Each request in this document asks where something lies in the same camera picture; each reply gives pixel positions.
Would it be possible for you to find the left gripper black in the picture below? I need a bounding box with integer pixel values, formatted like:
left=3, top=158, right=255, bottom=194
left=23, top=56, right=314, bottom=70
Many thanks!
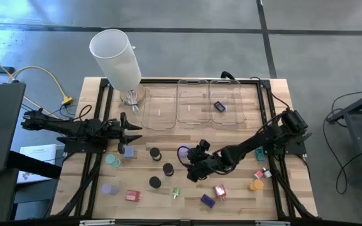
left=105, top=112, right=143, bottom=154

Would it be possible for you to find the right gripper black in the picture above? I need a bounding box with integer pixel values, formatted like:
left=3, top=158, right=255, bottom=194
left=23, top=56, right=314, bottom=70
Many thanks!
left=184, top=140, right=224, bottom=183

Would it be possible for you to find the lavender hourglass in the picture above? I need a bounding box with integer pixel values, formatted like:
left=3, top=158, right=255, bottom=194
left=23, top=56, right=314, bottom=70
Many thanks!
left=101, top=183, right=121, bottom=196
left=178, top=143, right=191, bottom=159

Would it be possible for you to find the lavender USB charger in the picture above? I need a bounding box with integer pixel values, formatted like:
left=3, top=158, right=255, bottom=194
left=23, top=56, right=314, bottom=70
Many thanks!
left=123, top=145, right=135, bottom=159

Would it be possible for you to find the black-capped hourglass red sand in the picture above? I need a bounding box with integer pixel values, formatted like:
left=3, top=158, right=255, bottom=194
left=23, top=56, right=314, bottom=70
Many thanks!
left=162, top=163, right=175, bottom=177

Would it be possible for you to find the black-capped hourglass yellow sand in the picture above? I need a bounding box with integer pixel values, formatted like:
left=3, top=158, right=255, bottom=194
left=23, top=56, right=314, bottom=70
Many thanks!
left=149, top=147, right=163, bottom=162

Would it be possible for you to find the red USB charger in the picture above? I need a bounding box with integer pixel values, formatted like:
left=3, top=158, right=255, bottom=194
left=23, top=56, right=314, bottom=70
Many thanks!
left=124, top=190, right=143, bottom=202
left=212, top=183, right=228, bottom=202

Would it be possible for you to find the dark purple rectangular box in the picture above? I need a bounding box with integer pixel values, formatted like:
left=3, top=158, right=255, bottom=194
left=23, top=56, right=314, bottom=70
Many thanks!
left=213, top=100, right=226, bottom=113

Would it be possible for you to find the teal rectangular box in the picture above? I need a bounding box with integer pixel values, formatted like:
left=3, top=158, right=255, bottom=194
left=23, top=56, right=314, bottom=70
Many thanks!
left=255, top=146, right=266, bottom=162

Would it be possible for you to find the orange hourglass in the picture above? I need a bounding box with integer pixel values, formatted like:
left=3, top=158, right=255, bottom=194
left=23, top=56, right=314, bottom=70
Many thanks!
left=247, top=179, right=265, bottom=192

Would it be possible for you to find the teal hourglass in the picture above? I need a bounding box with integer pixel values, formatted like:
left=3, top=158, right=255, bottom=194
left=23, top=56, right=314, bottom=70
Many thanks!
left=104, top=153, right=122, bottom=168

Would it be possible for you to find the clear plastic bin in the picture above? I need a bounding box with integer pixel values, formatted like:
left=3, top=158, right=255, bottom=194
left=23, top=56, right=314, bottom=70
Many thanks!
left=209, top=78, right=247, bottom=126
left=141, top=83, right=178, bottom=131
left=176, top=78, right=212, bottom=125

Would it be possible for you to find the black-capped hourglass black sand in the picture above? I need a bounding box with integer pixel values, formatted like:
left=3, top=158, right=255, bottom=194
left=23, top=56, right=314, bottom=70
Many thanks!
left=148, top=176, right=162, bottom=190

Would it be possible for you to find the white cylindrical lamp shade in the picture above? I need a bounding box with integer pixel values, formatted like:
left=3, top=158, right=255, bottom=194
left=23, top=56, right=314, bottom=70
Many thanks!
left=89, top=28, right=146, bottom=106

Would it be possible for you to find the white paper booklet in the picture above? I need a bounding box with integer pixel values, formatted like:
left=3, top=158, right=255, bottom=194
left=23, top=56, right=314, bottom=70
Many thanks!
left=16, top=143, right=58, bottom=185

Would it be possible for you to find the black angled bar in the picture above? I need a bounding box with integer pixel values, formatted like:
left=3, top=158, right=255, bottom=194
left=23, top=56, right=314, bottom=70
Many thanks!
left=6, top=149, right=63, bottom=180

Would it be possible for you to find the dark metal side table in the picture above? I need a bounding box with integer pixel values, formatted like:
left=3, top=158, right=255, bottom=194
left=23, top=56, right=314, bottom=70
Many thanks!
left=327, top=85, right=362, bottom=185

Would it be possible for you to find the white lamp cable bundle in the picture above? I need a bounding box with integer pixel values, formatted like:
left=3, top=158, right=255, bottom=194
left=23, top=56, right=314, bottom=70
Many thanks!
left=126, top=89, right=141, bottom=116

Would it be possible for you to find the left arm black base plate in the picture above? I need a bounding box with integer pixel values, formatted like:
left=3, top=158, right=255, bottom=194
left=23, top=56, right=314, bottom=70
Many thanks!
left=57, top=136, right=108, bottom=154

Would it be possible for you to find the yellow extension cable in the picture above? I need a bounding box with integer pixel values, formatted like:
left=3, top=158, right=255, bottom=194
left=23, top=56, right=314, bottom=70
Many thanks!
left=0, top=51, right=74, bottom=119

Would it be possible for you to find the silver metal bracket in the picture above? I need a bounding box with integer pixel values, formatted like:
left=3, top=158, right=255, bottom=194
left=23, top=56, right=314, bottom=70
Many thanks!
left=79, top=219, right=116, bottom=226
left=255, top=220, right=291, bottom=226

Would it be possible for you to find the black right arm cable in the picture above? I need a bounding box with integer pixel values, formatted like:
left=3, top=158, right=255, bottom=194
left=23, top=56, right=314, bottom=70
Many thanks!
left=250, top=76, right=292, bottom=110

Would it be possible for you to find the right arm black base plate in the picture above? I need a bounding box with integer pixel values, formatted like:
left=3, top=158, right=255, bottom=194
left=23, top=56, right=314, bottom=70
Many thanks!
left=261, top=130, right=313, bottom=157

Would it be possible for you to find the black floor cable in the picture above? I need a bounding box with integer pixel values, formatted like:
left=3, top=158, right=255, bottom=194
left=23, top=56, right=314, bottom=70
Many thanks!
left=322, top=90, right=362, bottom=195

